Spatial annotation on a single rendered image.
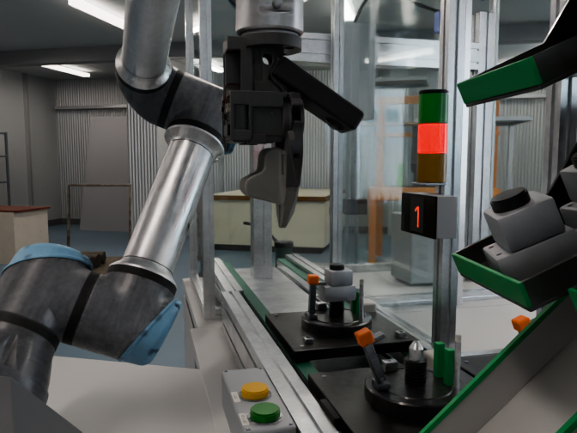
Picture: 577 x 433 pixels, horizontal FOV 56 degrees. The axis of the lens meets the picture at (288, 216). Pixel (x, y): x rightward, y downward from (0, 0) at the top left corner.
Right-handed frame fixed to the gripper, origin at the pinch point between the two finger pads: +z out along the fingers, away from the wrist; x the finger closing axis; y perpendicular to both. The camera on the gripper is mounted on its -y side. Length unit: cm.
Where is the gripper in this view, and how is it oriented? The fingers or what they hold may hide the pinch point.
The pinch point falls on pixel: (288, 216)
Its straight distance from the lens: 63.3
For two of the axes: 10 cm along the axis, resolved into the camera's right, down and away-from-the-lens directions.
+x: 2.5, 1.0, -9.6
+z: 0.0, 9.9, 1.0
